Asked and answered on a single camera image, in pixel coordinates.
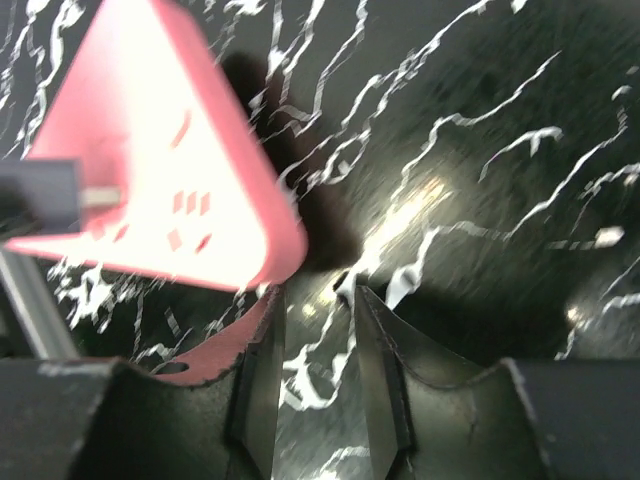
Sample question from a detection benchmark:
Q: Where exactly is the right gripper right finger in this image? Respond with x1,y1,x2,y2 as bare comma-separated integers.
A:
354,286,639,479

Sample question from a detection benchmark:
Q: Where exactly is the grey plug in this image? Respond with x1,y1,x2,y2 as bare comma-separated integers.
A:
1,160,122,241

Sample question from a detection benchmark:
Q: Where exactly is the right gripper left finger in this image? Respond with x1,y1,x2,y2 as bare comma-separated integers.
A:
1,286,285,479

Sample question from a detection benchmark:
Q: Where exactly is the pink triangular socket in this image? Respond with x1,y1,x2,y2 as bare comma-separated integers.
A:
8,1,307,290

